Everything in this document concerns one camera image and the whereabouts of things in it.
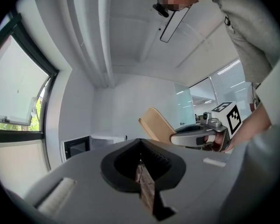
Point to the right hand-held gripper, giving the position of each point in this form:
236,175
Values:
233,120

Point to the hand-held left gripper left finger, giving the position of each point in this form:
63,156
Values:
84,183

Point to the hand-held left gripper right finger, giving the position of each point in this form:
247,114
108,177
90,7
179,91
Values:
196,183

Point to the tan plastic bowl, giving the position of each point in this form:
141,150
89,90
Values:
156,125

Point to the white microwave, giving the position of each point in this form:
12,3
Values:
107,140

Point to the person's right forearm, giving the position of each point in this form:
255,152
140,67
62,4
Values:
252,125

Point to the person's right hand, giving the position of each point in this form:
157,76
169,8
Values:
213,143

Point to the glass partition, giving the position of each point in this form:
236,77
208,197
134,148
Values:
184,101

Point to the black-framed ceiling lamp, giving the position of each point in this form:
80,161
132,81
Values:
175,24

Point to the person in white shirt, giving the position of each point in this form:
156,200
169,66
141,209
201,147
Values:
247,31

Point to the black-framed window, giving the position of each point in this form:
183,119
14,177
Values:
14,78

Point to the black head camera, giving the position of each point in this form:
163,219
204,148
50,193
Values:
161,10

